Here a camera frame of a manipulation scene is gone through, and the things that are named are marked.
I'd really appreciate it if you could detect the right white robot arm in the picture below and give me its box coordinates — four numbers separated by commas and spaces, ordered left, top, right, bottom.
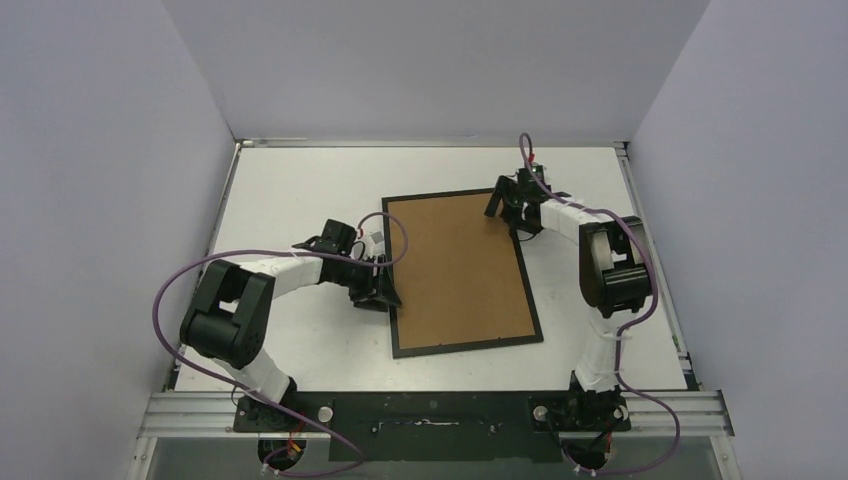
484, 166, 653, 432

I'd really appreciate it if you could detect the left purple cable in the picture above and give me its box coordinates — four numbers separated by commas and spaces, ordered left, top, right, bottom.
151, 211, 411, 478

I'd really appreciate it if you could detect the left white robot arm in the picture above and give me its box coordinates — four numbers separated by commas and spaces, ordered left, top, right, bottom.
179, 220, 402, 431

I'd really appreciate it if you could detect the black picture frame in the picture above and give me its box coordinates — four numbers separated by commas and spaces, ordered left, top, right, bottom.
380, 188, 545, 360

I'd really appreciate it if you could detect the brown cardboard backing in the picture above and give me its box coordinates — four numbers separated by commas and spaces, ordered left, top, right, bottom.
387, 193, 538, 350

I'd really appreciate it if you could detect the aluminium front rail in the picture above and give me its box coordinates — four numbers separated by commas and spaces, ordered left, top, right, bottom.
138, 390, 735, 438

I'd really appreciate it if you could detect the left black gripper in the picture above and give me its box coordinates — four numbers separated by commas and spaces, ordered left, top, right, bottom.
329, 255, 400, 312

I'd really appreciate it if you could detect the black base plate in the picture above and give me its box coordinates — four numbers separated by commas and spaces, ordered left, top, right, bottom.
233, 390, 632, 464

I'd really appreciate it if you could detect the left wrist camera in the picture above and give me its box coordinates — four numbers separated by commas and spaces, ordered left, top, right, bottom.
360, 231, 385, 260

